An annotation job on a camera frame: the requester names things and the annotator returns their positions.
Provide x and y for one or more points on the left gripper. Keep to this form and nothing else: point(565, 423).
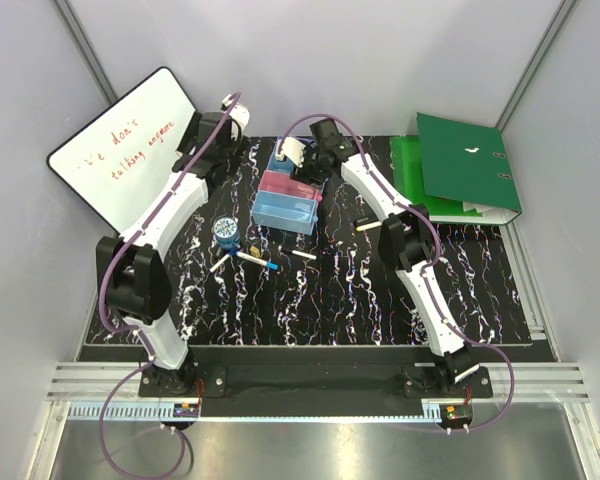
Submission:
point(235, 153)

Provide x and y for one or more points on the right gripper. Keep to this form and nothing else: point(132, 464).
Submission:
point(304, 174)

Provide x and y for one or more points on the light blue storage bin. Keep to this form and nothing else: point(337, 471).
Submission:
point(279, 165)

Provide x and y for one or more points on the pink storage bin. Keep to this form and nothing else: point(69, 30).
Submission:
point(282, 183)

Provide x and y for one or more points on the light blue end bin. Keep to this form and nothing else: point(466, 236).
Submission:
point(285, 212)

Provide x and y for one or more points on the green lever arch binder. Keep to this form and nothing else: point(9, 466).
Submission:
point(467, 177)

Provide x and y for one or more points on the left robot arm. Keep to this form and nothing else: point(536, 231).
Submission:
point(134, 290)

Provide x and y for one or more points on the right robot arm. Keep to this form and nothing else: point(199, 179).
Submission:
point(408, 242)

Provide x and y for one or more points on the blue round tape dispenser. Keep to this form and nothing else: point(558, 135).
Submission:
point(226, 233)

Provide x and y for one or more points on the yellow white marker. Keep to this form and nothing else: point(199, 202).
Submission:
point(367, 226)

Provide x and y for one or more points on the translucent green plastic folder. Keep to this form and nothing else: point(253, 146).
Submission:
point(407, 168)

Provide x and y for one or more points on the white marker blue cap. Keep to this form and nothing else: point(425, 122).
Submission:
point(256, 260)

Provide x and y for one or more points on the white pen black tip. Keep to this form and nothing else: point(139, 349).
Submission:
point(303, 254)

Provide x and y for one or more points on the white marker black cap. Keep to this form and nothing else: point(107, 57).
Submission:
point(220, 262)

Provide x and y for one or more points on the white dry-erase board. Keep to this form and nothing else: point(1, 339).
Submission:
point(121, 160)

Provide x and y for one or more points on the black marble pattern mat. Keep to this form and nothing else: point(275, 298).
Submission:
point(346, 296)

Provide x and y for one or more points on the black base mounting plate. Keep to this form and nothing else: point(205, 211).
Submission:
point(320, 383)

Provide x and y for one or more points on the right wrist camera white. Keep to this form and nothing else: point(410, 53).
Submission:
point(292, 149)

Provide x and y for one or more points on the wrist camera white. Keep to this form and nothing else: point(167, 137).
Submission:
point(239, 115)
point(292, 149)

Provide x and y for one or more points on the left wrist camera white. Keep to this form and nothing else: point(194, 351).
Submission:
point(239, 115)

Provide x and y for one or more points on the aluminium rail frame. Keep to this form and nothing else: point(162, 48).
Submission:
point(539, 423)

